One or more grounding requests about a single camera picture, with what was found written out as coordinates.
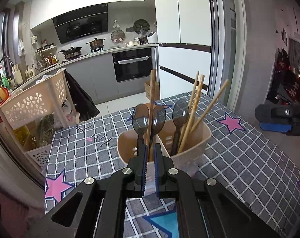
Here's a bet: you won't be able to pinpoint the dark brown wooden chopstick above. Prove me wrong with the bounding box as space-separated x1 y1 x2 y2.
146 69 156 160

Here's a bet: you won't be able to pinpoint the kitchen faucet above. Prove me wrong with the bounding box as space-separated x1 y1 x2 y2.
0 56 15 86

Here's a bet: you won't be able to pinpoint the white refrigerator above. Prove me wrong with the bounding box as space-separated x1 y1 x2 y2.
155 0 212 98

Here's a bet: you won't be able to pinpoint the black built-in oven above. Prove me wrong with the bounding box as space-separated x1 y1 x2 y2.
112 48 153 83

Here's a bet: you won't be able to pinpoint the black wok on stove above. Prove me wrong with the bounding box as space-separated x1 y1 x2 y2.
58 47 82 60

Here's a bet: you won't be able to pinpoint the plain bamboo chopstick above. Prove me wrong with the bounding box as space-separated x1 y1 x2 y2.
177 71 200 154

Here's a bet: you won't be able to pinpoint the beige perforated storage trolley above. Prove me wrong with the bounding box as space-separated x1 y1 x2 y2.
0 69 79 170

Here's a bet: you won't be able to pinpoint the yellow patterned chopstick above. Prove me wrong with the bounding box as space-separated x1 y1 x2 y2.
178 74 205 153

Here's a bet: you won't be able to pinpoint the cardboard box on floor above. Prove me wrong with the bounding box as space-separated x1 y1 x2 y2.
144 81 160 101

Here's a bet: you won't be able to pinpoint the pink plastic utensil holder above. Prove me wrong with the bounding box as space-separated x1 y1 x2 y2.
116 114 212 176

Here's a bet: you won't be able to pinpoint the black jacket on trolley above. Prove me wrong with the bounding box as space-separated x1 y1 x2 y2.
64 70 100 121

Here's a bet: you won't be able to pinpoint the black range hood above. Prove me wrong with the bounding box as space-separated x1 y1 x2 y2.
52 3 108 44

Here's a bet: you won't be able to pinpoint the red decorations by wall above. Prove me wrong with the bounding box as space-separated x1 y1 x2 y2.
266 49 300 105

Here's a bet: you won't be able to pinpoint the bronze cooking pot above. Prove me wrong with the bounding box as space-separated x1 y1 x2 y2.
87 38 105 51

